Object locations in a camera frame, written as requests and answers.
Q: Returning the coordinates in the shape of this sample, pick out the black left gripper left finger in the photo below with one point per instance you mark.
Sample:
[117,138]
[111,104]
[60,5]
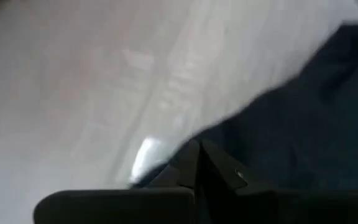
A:
[120,207]

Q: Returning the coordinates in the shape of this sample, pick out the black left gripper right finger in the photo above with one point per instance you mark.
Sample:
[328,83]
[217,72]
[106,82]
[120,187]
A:
[291,208]

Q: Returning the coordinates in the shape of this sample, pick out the black garment with white tag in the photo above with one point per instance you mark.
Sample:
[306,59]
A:
[306,130]

